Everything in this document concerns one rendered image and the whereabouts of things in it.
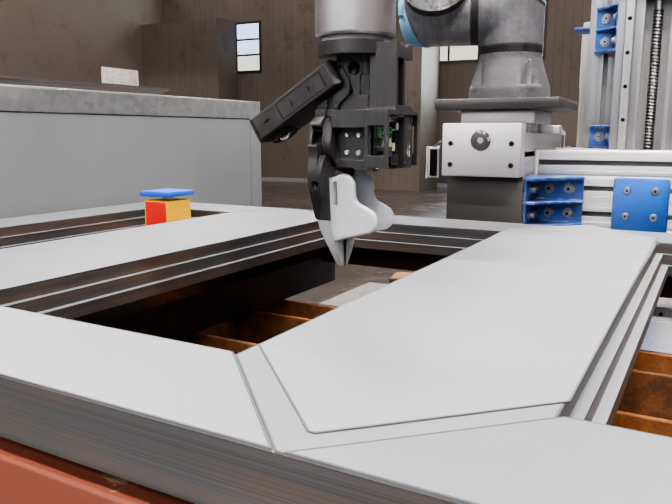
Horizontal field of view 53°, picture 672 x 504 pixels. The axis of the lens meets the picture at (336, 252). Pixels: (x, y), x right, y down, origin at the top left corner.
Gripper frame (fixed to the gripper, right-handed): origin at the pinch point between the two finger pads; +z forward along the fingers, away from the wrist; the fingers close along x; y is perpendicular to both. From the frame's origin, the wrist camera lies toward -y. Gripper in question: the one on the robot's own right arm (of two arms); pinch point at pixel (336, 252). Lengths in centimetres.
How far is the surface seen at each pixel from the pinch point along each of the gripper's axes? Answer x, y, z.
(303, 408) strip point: -33.0, 16.9, 0.8
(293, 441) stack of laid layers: -35.9, 18.2, 0.9
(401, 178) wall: 1024, -446, 66
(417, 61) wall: 1025, -421, -131
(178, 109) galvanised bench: 47, -63, -16
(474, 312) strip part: -12.7, 18.4, 0.8
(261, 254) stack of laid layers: 9.9, -16.3, 3.3
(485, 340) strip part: -18.7, 21.1, 0.8
